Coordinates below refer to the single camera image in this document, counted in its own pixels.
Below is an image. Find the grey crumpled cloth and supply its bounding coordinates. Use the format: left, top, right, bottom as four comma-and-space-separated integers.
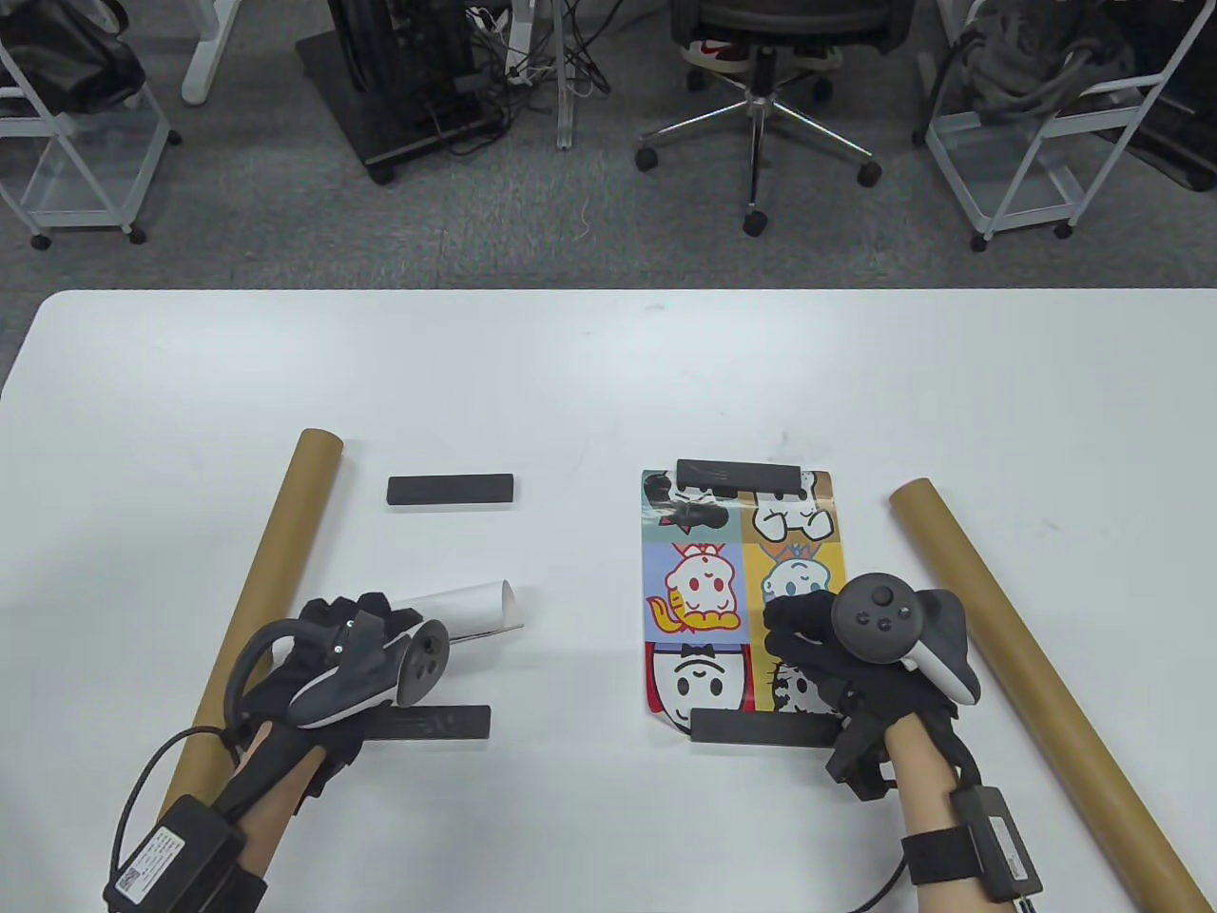
951, 0, 1142, 120

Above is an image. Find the tangle of black cables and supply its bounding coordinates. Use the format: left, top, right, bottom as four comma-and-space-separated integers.
464, 0, 630, 96

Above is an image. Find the brown cardboard mailing tube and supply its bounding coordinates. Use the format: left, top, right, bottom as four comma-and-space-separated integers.
889, 478, 1213, 913
162, 428, 343, 809

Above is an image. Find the person's left forearm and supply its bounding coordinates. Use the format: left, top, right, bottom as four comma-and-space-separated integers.
228, 732, 329, 913

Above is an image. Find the black bag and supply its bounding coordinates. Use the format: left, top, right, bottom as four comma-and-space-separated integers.
0, 0, 148, 115

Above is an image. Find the black wrist strap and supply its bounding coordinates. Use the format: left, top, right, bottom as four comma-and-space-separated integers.
901, 827, 976, 887
219, 861, 269, 913

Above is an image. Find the white poster with purple lettering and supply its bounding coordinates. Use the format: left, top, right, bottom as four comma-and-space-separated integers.
390, 580, 526, 643

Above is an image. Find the person's right hand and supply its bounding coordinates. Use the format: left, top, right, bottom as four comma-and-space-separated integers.
763, 590, 961, 752

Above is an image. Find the colourful cartoon grid poster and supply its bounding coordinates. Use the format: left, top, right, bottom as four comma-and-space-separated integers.
640, 468, 847, 733

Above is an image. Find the white wheeled cart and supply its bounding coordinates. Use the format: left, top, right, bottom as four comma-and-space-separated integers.
0, 38, 182, 250
918, 0, 1217, 250

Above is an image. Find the person's right forearm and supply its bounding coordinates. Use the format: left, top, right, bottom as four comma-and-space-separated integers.
884, 713, 1033, 913

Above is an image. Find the white desk leg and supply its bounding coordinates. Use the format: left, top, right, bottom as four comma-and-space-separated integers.
181, 0, 243, 106
556, 0, 581, 151

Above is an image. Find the black bar weight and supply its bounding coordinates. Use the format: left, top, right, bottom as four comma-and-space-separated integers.
387, 474, 515, 510
366, 706, 493, 741
676, 459, 802, 495
691, 709, 842, 746

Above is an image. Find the person's left hand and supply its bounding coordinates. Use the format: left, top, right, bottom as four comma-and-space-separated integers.
238, 592, 424, 762

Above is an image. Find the black wheeled equipment stand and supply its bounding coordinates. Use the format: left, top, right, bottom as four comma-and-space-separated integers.
295, 0, 505, 185

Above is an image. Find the black office chair chrome base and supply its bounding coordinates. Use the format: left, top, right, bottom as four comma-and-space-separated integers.
635, 0, 918, 237

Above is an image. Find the black wrist sensor box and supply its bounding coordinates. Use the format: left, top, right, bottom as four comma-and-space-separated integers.
103, 797, 246, 909
951, 785, 1044, 903

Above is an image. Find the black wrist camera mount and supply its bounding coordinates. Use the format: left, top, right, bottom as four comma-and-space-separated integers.
830, 704, 897, 802

